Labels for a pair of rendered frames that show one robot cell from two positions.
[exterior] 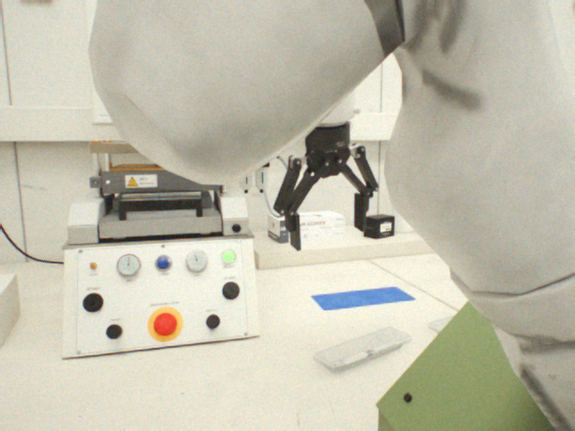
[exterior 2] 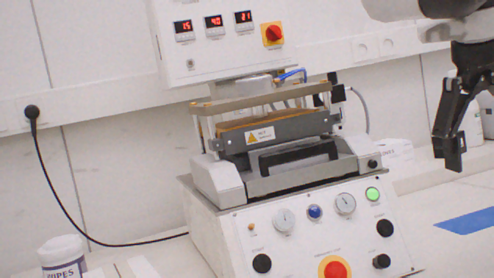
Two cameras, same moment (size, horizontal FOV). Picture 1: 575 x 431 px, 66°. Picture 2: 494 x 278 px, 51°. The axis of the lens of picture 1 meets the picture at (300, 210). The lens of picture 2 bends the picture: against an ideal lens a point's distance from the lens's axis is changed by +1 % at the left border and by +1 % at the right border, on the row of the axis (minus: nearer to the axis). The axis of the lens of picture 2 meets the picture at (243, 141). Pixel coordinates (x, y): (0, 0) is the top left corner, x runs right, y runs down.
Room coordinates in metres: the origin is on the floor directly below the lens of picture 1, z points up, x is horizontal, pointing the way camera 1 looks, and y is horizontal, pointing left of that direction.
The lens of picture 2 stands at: (-0.11, 0.36, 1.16)
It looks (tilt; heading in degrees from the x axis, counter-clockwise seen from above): 7 degrees down; 0
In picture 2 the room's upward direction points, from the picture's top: 11 degrees counter-clockwise
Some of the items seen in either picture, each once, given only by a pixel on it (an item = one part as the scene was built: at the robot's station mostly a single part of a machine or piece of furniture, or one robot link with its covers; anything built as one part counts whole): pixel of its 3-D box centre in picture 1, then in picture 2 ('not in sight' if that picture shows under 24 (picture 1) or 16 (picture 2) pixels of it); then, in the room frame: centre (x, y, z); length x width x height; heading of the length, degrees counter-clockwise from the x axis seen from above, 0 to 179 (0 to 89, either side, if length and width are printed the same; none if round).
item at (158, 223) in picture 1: (164, 206); (275, 159); (0.96, 0.30, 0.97); 0.30 x 0.22 x 0.08; 15
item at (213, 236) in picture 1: (166, 220); (266, 173); (1.04, 0.32, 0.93); 0.46 x 0.35 x 0.01; 15
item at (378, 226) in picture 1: (379, 225); (449, 144); (1.46, -0.26, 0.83); 0.09 x 0.06 x 0.07; 127
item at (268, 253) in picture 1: (367, 240); (436, 161); (1.50, -0.23, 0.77); 0.84 x 0.30 x 0.04; 109
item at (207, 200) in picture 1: (164, 198); (266, 151); (1.01, 0.31, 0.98); 0.20 x 0.17 x 0.03; 105
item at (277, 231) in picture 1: (305, 225); (370, 158); (1.45, -0.02, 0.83); 0.23 x 0.12 x 0.07; 112
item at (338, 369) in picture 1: (364, 350); not in sight; (0.71, -0.11, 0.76); 0.18 x 0.06 x 0.02; 126
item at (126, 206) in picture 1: (161, 207); (298, 157); (0.83, 0.26, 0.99); 0.15 x 0.02 x 0.04; 105
